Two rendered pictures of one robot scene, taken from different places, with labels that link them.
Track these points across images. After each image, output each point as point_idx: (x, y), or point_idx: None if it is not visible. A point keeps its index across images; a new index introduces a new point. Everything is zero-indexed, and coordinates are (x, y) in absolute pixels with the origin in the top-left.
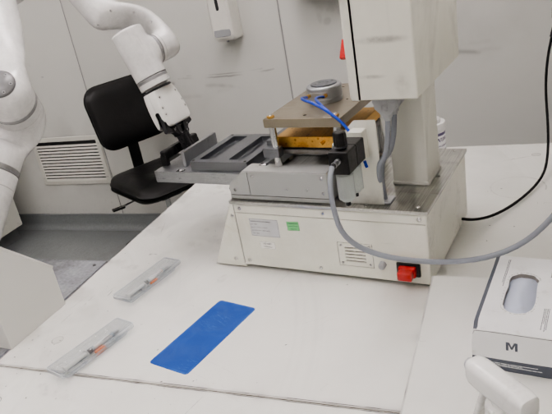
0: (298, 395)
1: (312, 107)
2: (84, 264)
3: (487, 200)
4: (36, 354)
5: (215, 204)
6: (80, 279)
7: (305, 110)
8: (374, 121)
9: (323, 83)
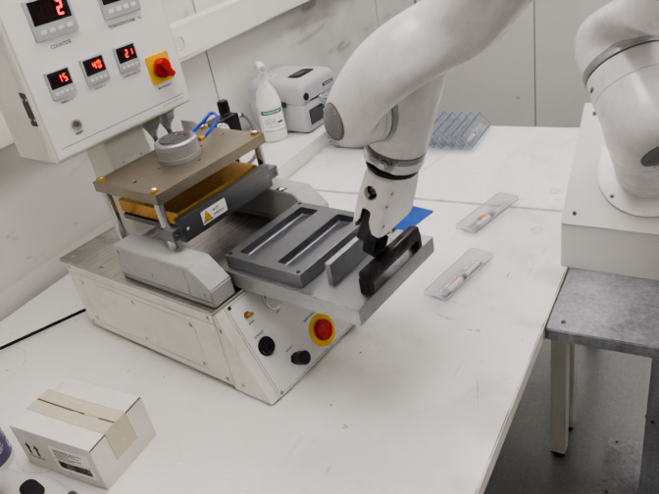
0: (329, 193)
1: (204, 145)
2: (584, 327)
3: (44, 351)
4: (548, 220)
5: (382, 445)
6: (567, 299)
7: (215, 140)
8: (181, 122)
9: (175, 136)
